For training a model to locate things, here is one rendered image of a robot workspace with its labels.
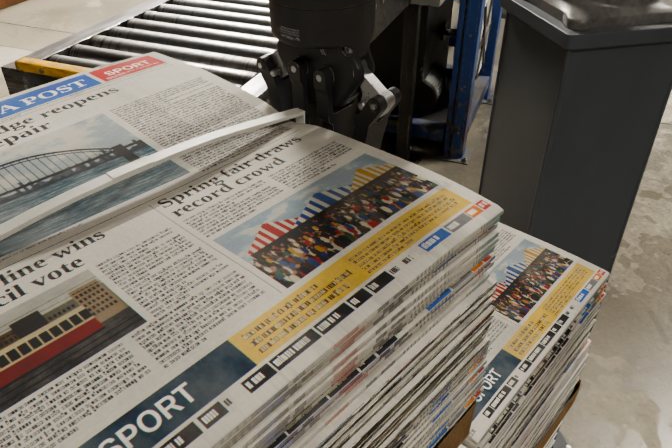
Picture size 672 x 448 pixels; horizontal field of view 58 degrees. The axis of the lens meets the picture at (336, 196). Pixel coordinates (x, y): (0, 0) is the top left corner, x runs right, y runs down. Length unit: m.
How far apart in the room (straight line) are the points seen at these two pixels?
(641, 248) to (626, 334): 0.43
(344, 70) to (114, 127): 0.17
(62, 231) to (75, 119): 0.14
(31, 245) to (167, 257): 0.08
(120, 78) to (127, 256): 0.24
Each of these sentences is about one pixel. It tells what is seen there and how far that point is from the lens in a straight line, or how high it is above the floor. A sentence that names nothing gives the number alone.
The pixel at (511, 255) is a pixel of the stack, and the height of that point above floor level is 0.83.
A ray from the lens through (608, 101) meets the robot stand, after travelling 0.97.
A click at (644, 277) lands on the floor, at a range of 2.14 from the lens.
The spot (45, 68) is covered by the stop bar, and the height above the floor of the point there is 0.82.
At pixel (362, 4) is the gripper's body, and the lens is 0.42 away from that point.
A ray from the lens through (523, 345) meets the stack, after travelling 0.62.
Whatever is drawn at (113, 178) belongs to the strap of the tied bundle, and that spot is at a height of 1.07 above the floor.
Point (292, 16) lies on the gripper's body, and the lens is 0.42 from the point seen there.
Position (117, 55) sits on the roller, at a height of 0.80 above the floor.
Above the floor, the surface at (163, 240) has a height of 1.06.
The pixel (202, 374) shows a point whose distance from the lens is 0.27.
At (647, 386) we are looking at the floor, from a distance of 1.81.
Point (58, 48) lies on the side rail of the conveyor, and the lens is 1.47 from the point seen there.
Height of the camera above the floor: 1.27
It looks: 34 degrees down
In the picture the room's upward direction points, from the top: straight up
